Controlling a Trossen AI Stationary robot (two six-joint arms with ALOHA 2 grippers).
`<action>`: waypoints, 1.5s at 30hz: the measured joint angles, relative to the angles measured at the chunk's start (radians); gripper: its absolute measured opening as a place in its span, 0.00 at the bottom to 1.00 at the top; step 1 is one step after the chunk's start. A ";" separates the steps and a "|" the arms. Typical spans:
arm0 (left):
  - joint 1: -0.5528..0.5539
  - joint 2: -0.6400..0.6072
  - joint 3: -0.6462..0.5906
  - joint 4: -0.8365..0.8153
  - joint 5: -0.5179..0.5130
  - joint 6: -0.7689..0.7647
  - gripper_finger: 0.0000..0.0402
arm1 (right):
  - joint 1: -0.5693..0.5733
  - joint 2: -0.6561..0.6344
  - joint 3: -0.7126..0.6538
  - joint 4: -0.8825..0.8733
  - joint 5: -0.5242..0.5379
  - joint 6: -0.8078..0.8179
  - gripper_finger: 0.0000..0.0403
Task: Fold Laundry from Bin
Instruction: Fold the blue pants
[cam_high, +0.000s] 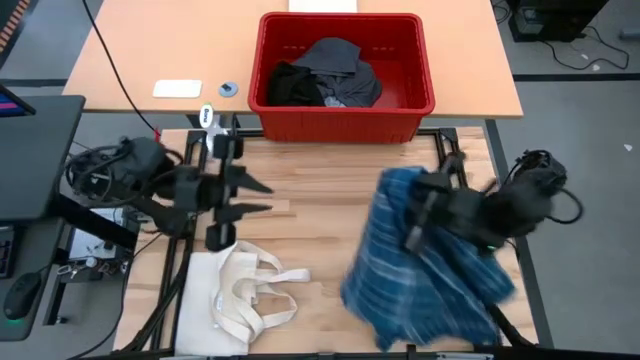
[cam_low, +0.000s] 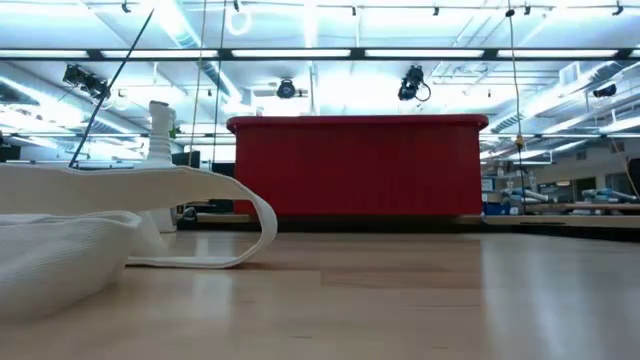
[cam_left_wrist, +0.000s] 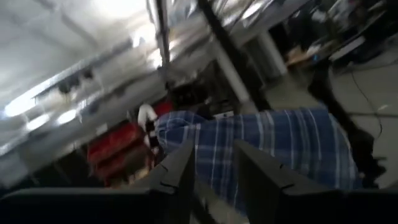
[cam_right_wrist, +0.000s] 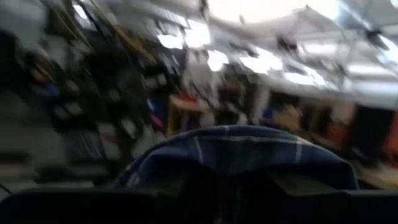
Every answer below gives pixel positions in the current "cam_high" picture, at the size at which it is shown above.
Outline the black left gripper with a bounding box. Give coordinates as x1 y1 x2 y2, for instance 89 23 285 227
173 133 275 253

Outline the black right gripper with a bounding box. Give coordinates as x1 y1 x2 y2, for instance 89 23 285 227
403 149 495 254

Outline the blue plaid garment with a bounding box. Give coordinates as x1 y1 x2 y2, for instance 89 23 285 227
339 166 517 352

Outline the dark grey garment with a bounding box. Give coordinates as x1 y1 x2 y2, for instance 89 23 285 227
291 36 384 109

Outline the red plastic laundry bin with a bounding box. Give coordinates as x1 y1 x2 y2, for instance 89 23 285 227
247 12 436 145

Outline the white spray bottle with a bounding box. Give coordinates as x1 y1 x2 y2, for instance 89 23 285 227
198 103 236 156

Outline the white canvas tote bag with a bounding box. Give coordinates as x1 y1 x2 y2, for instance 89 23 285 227
173 239 312 357

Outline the black garment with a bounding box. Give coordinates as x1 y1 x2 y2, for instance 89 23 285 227
267 61 326 107

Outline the white rectangular pad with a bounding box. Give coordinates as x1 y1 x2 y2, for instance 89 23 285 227
152 79 204 99

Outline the light orange desk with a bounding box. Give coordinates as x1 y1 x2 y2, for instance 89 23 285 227
63 0 525 120

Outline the dark grey flat panel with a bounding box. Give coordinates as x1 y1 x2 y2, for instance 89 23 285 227
0 94 86 224

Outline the black computer case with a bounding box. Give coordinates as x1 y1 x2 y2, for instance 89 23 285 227
507 0 611 44

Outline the black computer mouse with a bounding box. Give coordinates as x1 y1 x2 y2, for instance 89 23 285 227
3 272 44 321

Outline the black keyboard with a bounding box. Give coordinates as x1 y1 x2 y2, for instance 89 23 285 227
0 225 14 279

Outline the computer monitor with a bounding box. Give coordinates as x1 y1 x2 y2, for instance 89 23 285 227
0 84 37 119

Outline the grey workstation desk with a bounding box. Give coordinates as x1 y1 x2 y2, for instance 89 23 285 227
0 219 69 346

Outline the orange black striped strip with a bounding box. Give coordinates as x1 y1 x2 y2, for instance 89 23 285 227
0 0 32 54

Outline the black aluminium rig frame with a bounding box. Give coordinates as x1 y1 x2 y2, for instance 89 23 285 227
119 127 544 360

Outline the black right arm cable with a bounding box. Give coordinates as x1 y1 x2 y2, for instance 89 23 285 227
547 187 585 225

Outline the long black desk cable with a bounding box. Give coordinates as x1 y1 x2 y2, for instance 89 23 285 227
81 0 162 138

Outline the black floor cable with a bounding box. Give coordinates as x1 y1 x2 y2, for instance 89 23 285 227
542 24 631 71

